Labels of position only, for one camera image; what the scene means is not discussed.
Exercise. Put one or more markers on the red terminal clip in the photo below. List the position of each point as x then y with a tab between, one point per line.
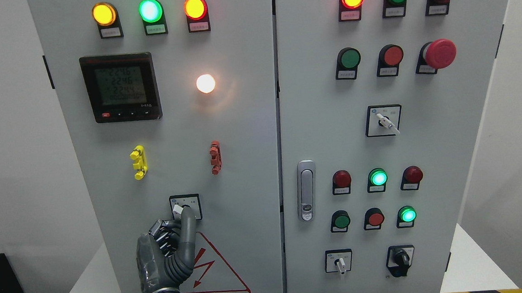
215	156

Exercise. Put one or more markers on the left grey cabinet door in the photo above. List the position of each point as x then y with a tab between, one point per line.
240	205

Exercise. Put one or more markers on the grey cabinet door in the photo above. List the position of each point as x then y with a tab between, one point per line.
240	205
324	120

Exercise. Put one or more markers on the red lit indicator lamp right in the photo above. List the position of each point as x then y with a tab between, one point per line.
349	10

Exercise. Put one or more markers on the clear small light bulb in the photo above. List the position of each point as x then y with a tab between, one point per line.
205	83

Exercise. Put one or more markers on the yellow indicator lamp top left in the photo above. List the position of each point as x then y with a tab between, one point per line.
107	19

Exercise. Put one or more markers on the dark red lamp middle right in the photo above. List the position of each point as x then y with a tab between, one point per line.
411	178

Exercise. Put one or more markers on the black digital power meter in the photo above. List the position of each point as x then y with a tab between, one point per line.
121	88

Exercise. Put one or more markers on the white lever rotary switch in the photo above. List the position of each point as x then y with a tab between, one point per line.
179	202

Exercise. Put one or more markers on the black knob selector switch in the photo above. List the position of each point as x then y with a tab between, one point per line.
399	260

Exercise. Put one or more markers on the orange-red indicator lamp left door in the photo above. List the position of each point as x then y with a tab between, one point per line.
196	12

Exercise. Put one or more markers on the lower white rotary switch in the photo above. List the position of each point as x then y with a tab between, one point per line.
338	261

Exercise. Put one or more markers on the red emergency stop mushroom button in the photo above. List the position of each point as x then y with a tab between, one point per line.
435	55

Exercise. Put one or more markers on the green push button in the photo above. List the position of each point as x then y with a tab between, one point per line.
348	61
340	221

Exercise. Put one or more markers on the yellow terminal clip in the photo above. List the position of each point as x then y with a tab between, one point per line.
139	162

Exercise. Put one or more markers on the red electric hazard warning sticker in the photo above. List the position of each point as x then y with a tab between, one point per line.
212	273

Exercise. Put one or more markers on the green push button upper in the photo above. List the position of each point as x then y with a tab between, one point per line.
348	61

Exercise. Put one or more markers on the dark red lamp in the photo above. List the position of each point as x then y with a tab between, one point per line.
341	182
411	178

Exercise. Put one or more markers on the dark red lamp middle left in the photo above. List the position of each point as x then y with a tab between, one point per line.
341	182

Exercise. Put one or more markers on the green lit button lower right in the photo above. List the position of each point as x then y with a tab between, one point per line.
406	217

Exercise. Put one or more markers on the red push button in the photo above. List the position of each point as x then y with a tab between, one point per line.
389	58
374	218

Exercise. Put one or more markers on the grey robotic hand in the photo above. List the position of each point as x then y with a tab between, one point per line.
165	256

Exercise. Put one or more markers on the red push button upper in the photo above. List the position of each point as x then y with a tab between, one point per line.
389	58

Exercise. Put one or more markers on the green push button lower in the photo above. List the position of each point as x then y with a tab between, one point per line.
340	221

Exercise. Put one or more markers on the green lit indicator lamp top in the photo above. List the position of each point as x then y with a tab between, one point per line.
153	16

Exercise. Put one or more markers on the right grey cabinet door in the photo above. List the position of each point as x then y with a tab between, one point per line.
324	120

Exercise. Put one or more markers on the red push button lower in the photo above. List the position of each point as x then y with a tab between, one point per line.
374	218

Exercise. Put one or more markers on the green lit lamp middle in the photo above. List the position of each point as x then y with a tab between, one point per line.
377	179

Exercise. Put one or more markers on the silver door lock handle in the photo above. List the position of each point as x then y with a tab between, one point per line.
306	189

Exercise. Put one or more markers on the upper right white rotary switch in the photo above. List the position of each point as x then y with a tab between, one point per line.
383	120

